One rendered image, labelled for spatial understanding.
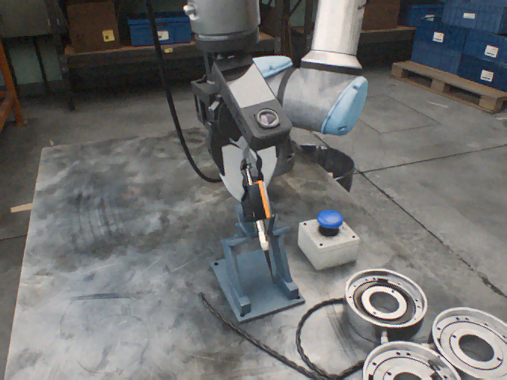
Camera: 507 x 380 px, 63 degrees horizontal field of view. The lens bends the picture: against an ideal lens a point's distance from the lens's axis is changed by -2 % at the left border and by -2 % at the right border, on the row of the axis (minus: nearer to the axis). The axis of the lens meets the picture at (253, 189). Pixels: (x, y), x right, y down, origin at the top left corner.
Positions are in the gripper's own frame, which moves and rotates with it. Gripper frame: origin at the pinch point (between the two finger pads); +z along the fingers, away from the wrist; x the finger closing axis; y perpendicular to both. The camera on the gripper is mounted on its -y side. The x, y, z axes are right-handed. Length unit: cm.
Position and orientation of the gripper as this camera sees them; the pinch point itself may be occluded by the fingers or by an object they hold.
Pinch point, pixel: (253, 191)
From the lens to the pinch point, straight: 55.3
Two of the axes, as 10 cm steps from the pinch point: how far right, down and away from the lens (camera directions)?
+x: -8.9, 3.2, -3.3
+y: -4.5, -4.5, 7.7
